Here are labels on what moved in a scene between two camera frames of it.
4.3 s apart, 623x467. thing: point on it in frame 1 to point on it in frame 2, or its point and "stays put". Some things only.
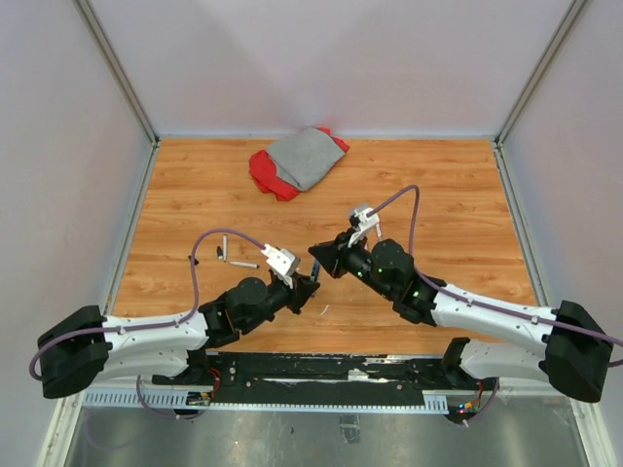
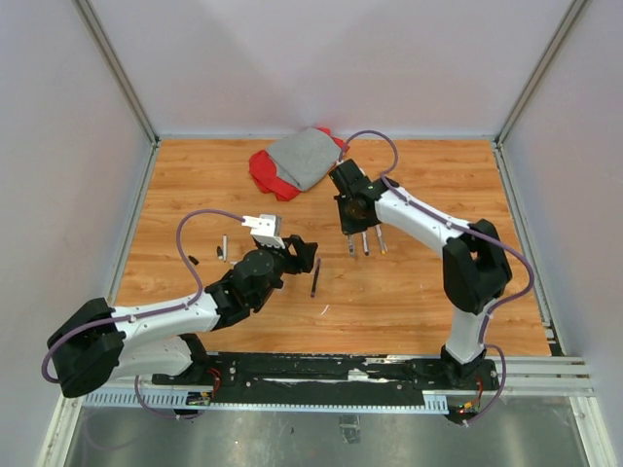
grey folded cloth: (303, 157) stays put
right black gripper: (333, 256) to (348, 227)
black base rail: (328, 378) stays put
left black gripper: (303, 289) to (297, 264)
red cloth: (265, 172) stays put
